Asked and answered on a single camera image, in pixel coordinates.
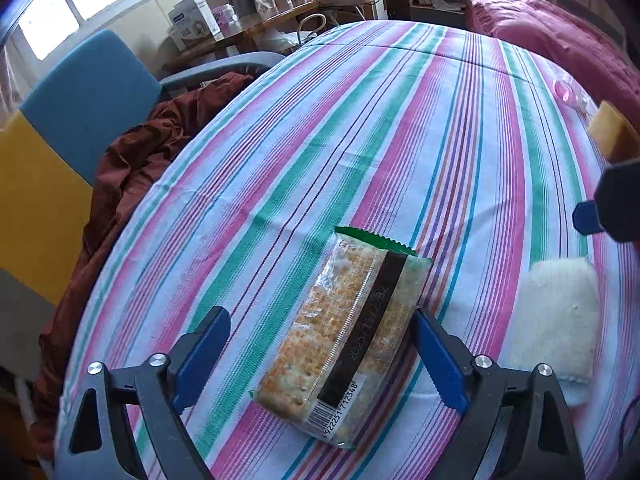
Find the green cracker packet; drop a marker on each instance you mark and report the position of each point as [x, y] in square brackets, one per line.
[340, 340]

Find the grey yellow blue sofa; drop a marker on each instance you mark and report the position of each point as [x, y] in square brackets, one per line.
[85, 100]

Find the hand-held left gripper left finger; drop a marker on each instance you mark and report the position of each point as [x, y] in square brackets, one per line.
[197, 355]

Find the maroon cloth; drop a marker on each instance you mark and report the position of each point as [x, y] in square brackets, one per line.
[135, 160]

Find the tan sponge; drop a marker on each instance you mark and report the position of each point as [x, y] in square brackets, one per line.
[555, 325]

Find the striped tablecloth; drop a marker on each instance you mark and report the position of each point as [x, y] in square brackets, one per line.
[400, 135]

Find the clear pink wrapper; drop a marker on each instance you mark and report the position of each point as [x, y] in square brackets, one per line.
[567, 91]

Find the purple jar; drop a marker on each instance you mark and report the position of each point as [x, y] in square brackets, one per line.
[225, 16]

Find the pink bed blanket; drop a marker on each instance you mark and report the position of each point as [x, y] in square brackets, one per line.
[550, 45]

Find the white printed carton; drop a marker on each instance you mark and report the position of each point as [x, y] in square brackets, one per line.
[195, 20]

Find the wooden side table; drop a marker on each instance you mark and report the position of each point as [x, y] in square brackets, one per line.
[250, 35]

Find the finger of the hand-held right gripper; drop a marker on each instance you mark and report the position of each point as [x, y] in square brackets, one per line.
[587, 217]

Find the yellow sponge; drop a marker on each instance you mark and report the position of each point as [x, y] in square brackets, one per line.
[612, 130]

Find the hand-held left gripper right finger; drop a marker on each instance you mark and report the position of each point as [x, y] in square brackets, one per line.
[440, 360]

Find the patterned beige curtain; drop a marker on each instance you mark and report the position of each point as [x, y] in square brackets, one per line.
[10, 85]

